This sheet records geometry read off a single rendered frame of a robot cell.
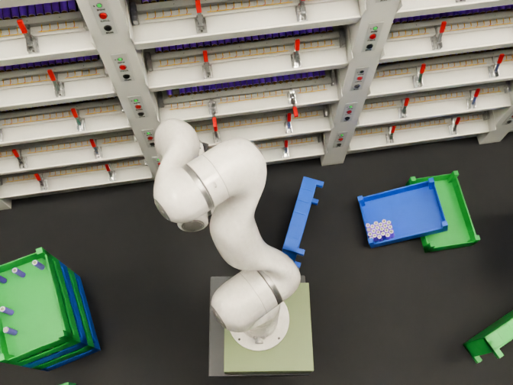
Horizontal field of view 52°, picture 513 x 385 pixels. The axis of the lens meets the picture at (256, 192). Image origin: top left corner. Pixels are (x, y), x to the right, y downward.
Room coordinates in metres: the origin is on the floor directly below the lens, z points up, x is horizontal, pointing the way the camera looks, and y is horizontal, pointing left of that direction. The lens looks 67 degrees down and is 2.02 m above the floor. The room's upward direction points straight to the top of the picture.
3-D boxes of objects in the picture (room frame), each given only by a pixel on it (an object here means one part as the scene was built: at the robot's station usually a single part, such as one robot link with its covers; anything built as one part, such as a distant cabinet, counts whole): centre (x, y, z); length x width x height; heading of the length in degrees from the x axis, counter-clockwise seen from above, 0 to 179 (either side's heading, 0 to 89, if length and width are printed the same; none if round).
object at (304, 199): (0.68, -0.18, 0.10); 0.30 x 0.08 x 0.20; 163
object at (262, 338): (0.27, -0.01, 0.47); 0.19 x 0.19 x 0.18
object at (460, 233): (0.75, -0.75, 0.04); 0.30 x 0.20 x 0.08; 9
